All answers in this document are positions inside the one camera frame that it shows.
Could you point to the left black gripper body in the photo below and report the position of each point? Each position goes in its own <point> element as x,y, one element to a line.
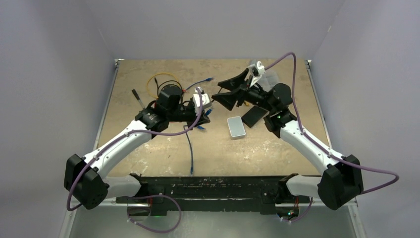
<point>184,114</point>

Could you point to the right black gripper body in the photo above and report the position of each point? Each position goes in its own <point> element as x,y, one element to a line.
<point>256,96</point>

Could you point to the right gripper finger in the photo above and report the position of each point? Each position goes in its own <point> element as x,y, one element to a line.
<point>229,99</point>
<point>234,82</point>

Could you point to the white network switch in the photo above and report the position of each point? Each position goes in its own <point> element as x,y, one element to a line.
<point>236,127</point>

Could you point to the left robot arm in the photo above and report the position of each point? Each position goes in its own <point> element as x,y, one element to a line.
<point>86,178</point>

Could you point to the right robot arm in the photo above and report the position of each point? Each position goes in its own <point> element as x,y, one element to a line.
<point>340,177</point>

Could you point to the black box device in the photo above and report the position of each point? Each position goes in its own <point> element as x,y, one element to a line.
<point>253,115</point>

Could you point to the clear plastic organizer box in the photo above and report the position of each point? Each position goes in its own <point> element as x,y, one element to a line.
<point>268,80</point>

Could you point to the small grey hammer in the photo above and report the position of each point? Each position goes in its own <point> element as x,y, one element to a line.
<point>137,97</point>

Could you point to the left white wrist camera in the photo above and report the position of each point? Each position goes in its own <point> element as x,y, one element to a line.
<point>201,99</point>

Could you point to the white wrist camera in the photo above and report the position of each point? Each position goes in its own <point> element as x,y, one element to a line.
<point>257,70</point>
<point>201,99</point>

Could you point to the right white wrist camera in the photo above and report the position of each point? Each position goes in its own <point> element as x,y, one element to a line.
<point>257,70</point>

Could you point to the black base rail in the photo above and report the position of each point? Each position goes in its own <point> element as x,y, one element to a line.
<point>214,194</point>

